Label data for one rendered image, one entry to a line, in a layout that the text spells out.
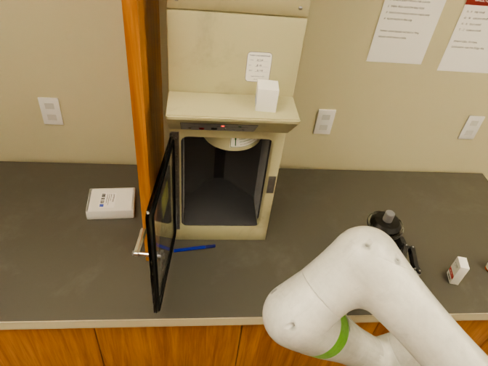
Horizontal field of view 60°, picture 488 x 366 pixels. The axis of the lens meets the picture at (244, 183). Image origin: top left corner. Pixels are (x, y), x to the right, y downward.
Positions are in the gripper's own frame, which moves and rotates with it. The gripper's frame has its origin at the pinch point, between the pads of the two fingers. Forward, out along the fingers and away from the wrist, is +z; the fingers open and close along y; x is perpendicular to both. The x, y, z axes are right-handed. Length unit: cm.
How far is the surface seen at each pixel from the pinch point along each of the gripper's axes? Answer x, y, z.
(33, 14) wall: -37, 109, 57
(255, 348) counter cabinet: 43, 35, -14
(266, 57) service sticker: -48, 41, 14
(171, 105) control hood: -38, 63, 7
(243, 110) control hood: -38, 46, 6
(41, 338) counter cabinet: 33, 102, -14
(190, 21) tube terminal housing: -56, 59, 14
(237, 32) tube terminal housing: -54, 48, 14
